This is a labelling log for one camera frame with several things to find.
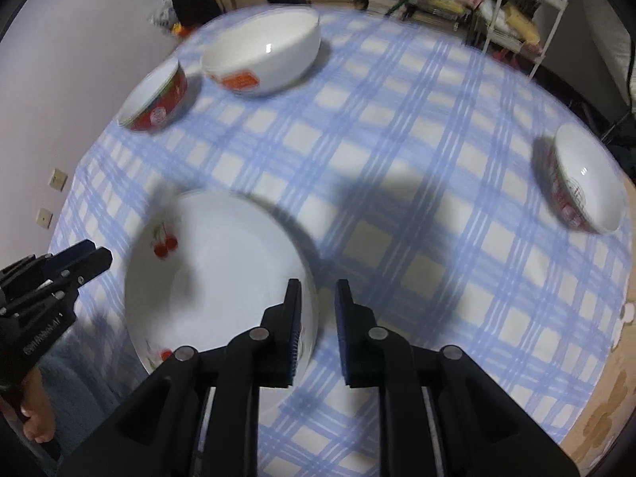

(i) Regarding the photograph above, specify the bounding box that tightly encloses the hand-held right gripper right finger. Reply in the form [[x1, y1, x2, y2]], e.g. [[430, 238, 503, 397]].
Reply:
[[334, 278, 580, 477]]

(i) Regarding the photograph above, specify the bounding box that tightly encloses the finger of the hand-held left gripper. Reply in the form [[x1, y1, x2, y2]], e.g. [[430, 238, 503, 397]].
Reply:
[[62, 247, 113, 286], [50, 239, 97, 266]]

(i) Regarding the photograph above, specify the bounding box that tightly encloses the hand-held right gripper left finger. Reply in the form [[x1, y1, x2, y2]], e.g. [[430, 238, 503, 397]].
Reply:
[[54, 278, 304, 477]]

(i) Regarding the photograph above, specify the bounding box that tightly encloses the white cherry print plate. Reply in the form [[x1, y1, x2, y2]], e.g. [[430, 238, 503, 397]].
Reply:
[[123, 190, 320, 376]]

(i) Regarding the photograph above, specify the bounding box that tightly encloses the large white bowl orange label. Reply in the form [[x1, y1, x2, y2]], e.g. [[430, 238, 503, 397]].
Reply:
[[200, 8, 321, 99]]

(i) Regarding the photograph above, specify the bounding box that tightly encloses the small white bowl red pattern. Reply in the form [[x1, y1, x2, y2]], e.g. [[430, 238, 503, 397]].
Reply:
[[531, 124, 628, 235]]

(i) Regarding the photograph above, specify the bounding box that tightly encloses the person's left hand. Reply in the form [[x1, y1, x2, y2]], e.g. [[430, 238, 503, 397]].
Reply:
[[22, 397, 55, 442]]

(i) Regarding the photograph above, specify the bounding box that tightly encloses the blue fluffy clothing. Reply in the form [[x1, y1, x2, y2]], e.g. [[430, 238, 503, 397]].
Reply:
[[40, 343, 130, 418]]

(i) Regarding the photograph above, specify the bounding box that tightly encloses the blue plaid sheet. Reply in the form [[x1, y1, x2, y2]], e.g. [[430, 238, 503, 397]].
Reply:
[[50, 2, 632, 477]]

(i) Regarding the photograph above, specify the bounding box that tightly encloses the colourful plastic bag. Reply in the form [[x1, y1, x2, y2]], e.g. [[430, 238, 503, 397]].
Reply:
[[149, 2, 197, 38]]

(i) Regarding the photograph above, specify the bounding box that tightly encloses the beige flower blanket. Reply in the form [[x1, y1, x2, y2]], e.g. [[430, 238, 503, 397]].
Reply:
[[566, 303, 636, 477]]

